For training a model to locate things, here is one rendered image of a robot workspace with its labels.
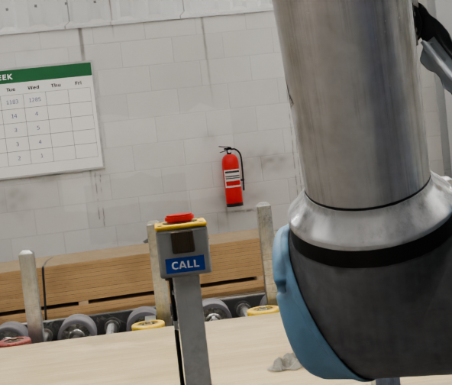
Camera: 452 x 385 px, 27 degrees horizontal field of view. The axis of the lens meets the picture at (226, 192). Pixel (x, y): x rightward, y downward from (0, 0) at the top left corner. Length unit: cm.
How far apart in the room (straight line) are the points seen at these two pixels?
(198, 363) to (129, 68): 718
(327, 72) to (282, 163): 801
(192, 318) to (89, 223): 710
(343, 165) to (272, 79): 800
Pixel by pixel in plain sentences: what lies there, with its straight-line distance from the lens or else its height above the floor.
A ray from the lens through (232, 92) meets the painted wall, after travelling 852.
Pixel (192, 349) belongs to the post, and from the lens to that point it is 132.
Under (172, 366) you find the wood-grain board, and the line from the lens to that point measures 189.
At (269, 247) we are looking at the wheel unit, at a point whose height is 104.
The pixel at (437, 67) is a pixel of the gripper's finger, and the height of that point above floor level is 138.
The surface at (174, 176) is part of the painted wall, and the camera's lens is 843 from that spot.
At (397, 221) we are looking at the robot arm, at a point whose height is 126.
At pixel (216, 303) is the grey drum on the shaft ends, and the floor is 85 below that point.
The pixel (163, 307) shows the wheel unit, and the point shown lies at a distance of 241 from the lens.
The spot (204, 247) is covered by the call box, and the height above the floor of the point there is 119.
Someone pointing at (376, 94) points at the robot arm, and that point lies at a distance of 59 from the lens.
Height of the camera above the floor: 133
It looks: 3 degrees down
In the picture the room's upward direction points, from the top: 6 degrees counter-clockwise
